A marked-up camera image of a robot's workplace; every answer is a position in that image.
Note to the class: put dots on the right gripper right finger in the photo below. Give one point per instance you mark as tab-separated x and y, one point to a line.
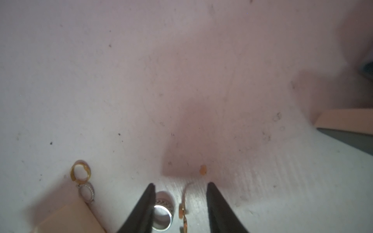
222	219

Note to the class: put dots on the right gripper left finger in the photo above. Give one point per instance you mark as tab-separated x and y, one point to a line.
141	218

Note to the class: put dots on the grey stapler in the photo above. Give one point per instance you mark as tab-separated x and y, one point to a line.
345	107

